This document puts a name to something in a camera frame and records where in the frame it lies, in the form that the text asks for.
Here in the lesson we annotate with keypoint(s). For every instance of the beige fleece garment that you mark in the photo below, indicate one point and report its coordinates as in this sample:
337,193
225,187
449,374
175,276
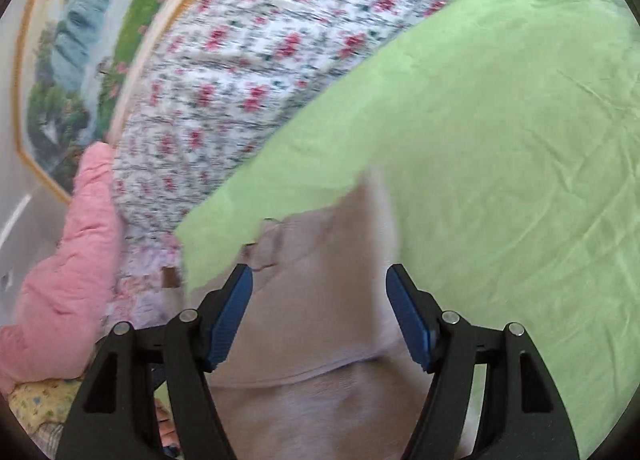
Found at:
318,368

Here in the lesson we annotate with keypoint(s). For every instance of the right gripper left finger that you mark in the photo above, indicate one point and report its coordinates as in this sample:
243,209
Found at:
113,415

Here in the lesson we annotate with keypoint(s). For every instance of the yellow patterned cloth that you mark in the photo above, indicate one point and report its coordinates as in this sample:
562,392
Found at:
42,409

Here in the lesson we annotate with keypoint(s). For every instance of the person's left hand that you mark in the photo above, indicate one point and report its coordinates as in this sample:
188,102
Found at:
168,433

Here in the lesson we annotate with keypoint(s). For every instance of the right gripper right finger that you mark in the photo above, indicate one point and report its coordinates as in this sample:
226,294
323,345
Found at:
523,415

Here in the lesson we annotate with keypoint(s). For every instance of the pink quilted blanket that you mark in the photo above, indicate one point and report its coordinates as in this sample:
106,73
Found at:
63,298

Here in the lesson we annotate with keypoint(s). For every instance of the framed landscape painting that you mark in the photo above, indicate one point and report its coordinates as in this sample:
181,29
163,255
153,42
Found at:
74,66

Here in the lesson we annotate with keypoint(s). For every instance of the green bed sheet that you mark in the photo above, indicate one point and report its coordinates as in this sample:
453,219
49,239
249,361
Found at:
507,132

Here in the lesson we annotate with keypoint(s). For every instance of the red rose floral quilt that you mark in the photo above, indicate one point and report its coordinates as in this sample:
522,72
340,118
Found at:
228,74

